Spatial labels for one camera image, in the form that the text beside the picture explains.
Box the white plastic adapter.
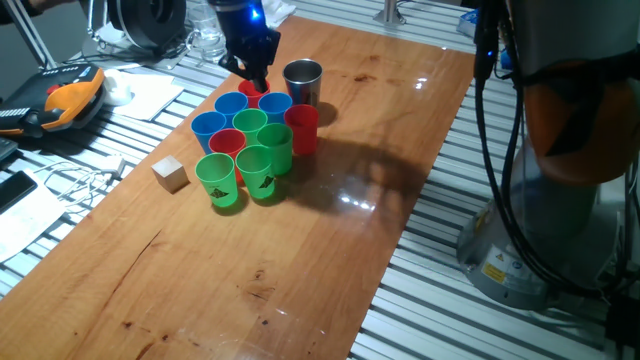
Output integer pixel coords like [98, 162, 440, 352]
[102, 68, 134, 107]

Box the wooden work board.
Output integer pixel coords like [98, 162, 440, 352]
[0, 14, 476, 360]

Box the white tissue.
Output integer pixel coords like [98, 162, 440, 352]
[260, 0, 297, 29]

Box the grey metal stand leg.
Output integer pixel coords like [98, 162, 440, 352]
[3, 0, 59, 71]
[85, 0, 110, 49]

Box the stainless steel cup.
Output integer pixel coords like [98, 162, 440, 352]
[282, 58, 324, 108]

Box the small wooden cube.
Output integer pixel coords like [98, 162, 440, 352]
[151, 154, 191, 195]

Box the aluminium frame beam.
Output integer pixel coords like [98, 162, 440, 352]
[372, 0, 407, 26]

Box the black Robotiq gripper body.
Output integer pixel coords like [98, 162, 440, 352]
[213, 0, 282, 69]

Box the black smartphone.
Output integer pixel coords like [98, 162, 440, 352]
[0, 170, 39, 215]

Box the black round spool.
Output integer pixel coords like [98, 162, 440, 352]
[106, 0, 188, 51]

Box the orange black teach pendant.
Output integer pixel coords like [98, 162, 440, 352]
[0, 63, 107, 139]

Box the clear glass beaker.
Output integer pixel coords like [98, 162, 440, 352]
[187, 3, 227, 64]

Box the white paper sheet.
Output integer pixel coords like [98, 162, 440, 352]
[107, 72, 185, 122]
[0, 168, 66, 264]

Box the white charger cable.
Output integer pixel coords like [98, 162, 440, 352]
[32, 154, 126, 211]

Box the blue plastic cup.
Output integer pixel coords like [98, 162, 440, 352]
[214, 91, 250, 129]
[190, 110, 228, 155]
[257, 92, 294, 126]

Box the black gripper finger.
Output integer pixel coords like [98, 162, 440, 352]
[218, 51, 251, 77]
[252, 62, 272, 95]

